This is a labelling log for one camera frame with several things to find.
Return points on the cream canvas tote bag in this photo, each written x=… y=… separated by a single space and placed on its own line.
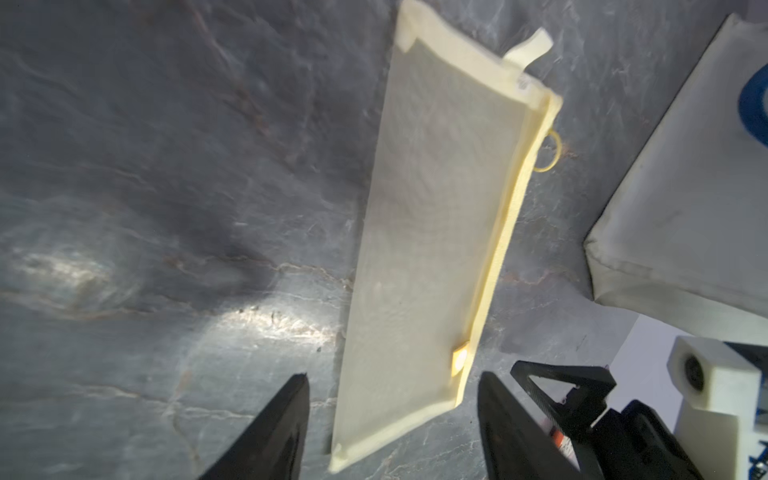
x=684 y=238

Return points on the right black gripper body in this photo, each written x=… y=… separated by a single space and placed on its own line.
x=633 y=443

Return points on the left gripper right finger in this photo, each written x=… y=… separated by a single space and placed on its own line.
x=514 y=445

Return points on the yellow mesh pouch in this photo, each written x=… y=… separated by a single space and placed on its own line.
x=458 y=143

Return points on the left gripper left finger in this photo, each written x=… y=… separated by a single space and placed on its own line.
x=272 y=446

